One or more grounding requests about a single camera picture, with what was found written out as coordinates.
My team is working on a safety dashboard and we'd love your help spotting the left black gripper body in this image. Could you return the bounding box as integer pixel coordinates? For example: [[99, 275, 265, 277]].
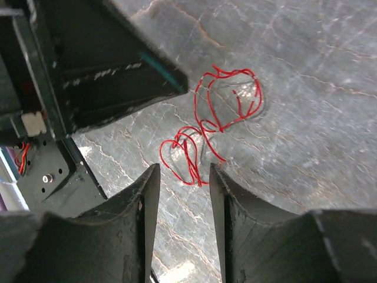
[[1, 1, 71, 144]]

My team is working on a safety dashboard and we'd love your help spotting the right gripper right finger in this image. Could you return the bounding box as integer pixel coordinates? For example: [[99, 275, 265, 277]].
[[209, 164, 376, 282]]

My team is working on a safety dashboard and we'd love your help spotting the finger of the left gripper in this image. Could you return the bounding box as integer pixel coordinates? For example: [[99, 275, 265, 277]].
[[38, 1, 189, 133]]

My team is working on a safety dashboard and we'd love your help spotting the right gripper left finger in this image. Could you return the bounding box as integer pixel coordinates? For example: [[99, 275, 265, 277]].
[[1, 164, 161, 282]]

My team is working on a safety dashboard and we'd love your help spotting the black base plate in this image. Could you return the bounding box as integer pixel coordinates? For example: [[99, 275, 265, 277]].
[[1, 138, 107, 217]]

